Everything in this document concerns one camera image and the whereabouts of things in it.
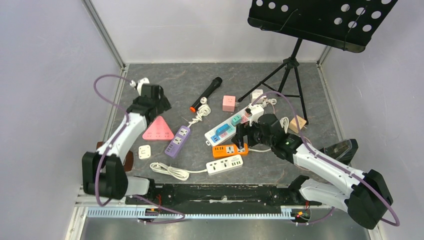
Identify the blue plug adapter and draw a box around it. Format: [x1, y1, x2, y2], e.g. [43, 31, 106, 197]
[215, 123, 231, 136]

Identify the white cube socket adapter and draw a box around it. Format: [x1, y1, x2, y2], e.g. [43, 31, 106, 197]
[250, 89, 266, 104]

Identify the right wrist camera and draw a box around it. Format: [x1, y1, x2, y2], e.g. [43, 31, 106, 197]
[245, 104, 264, 126]

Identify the tan cube socket adapter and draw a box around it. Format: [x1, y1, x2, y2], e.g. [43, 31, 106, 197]
[288, 115, 308, 134]

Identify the teal usb charger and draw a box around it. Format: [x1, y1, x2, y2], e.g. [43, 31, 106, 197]
[231, 114, 242, 126]

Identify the black microphone orange end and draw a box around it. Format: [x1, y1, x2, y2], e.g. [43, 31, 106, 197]
[189, 77, 223, 113]

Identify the purple power strip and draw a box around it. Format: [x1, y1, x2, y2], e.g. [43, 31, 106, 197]
[164, 125, 191, 159]

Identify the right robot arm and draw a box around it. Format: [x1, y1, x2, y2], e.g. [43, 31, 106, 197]
[231, 113, 400, 230]

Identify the salmon pink usb charger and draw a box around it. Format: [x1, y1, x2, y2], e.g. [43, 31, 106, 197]
[241, 112, 251, 124]

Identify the white multicolour power strip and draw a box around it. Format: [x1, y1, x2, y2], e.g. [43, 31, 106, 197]
[204, 107, 251, 147]

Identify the white cord small strip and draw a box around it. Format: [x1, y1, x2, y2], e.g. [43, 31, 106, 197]
[149, 162, 208, 181]

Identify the white coiled cord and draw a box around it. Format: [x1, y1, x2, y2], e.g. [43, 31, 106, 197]
[188, 96, 212, 128]

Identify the pink cube socket adapter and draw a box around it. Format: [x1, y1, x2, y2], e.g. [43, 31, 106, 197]
[222, 95, 240, 112]

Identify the pink triangular socket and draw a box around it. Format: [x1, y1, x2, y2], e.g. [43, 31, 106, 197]
[142, 116, 175, 141]

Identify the white small power strip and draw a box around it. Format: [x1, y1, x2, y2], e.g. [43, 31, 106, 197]
[206, 154, 244, 176]

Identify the black music stand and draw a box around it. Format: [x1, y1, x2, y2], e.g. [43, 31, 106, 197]
[237, 0, 397, 120]

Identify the orange power strip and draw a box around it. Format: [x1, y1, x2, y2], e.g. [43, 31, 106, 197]
[212, 143, 249, 159]

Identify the left metronome brown base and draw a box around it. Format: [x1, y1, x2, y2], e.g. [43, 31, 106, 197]
[96, 141, 135, 172]

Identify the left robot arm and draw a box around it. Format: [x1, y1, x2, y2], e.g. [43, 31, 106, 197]
[82, 83, 171, 206]

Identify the white square adapter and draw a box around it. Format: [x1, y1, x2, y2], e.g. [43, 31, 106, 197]
[138, 144, 152, 160]

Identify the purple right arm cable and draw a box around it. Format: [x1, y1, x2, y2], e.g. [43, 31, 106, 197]
[251, 91, 401, 228]

